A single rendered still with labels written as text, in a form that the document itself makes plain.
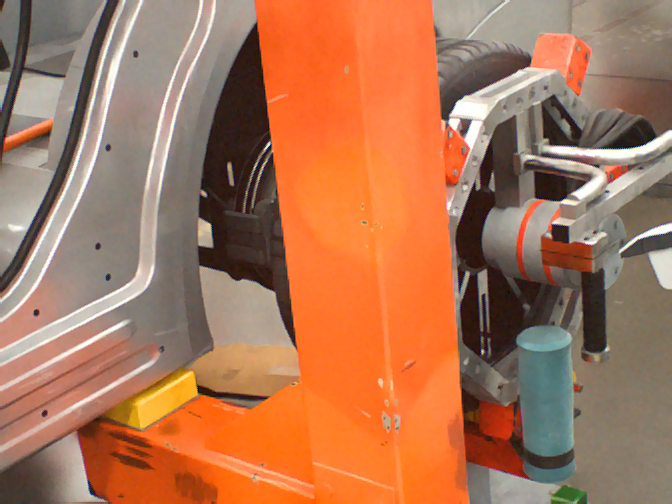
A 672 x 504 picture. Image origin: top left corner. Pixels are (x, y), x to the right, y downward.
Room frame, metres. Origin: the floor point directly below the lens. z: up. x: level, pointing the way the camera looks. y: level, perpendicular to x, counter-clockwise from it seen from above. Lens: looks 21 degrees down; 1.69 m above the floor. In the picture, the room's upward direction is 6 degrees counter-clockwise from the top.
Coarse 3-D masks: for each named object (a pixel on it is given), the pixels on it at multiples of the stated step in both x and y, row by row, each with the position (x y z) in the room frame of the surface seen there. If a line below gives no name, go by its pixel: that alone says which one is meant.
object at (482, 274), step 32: (544, 128) 2.29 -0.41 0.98; (480, 192) 2.16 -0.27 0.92; (544, 192) 2.34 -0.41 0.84; (480, 224) 2.23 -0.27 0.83; (480, 256) 2.19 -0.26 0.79; (480, 288) 2.14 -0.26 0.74; (512, 288) 2.22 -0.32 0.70; (544, 288) 2.27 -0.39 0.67; (480, 320) 2.14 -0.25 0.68; (512, 320) 2.23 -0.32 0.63; (480, 352) 2.14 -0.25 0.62
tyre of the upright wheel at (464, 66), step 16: (448, 48) 2.17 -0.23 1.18; (464, 48) 2.14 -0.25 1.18; (480, 48) 2.15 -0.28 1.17; (496, 48) 2.18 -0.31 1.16; (512, 48) 2.22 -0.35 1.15; (448, 64) 2.09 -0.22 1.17; (464, 64) 2.10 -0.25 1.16; (480, 64) 2.14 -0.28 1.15; (496, 64) 2.17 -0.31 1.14; (512, 64) 2.21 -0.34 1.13; (528, 64) 2.26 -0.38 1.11; (448, 80) 2.06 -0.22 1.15; (464, 80) 2.10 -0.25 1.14; (480, 80) 2.14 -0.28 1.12; (496, 80) 2.17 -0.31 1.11; (448, 96) 2.06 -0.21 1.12; (448, 112) 2.06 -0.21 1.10; (560, 144) 2.33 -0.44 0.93; (560, 176) 2.33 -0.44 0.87; (272, 208) 2.05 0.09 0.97; (272, 224) 2.04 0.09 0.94; (272, 240) 2.03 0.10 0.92; (272, 256) 2.04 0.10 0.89; (288, 288) 2.01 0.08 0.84; (288, 304) 2.01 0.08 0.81; (544, 304) 2.27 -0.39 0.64; (288, 320) 2.03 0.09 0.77; (464, 400) 2.05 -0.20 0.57
